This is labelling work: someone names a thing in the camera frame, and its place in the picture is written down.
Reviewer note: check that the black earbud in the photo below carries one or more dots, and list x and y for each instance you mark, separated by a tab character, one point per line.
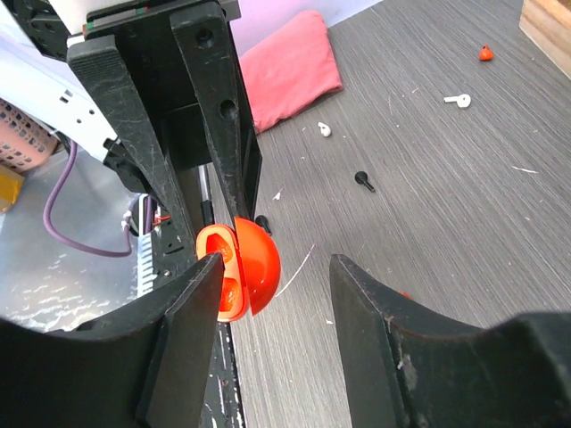
263	222
361	178

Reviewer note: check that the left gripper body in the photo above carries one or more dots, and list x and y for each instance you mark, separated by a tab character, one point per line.
48	25

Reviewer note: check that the red folded cloth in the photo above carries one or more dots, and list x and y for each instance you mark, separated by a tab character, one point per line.
290	70

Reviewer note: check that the pink plastic basket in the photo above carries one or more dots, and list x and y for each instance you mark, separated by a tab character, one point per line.
24	143

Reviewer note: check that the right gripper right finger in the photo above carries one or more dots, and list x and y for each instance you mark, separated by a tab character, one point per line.
405	365

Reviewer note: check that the black earbud lower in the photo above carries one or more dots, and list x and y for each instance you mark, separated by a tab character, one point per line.
263	222

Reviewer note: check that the black earbud upper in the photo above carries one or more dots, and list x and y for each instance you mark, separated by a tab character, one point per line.
361	178

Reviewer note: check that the orange earbud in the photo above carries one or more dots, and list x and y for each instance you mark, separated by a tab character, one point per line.
405	294
485	54

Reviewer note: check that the white cable duct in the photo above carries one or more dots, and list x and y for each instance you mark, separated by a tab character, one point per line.
145	270

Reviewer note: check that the orange earbud case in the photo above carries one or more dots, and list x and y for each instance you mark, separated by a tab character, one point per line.
252	266

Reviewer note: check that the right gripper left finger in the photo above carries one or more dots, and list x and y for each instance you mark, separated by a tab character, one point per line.
145	364

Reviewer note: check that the white earbud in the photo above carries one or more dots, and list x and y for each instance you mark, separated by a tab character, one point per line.
462	101
324	129

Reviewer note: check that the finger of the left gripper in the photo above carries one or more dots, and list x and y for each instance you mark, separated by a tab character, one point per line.
98	65
207	48

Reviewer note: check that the white earbud lower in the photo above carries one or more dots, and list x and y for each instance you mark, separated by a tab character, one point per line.
324	129

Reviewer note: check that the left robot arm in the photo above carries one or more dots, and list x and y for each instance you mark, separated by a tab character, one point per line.
152	89

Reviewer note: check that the white earbud upper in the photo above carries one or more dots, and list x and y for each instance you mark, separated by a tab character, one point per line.
462	101

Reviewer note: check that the wooden clothes rack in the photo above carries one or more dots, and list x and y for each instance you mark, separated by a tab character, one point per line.
547	24

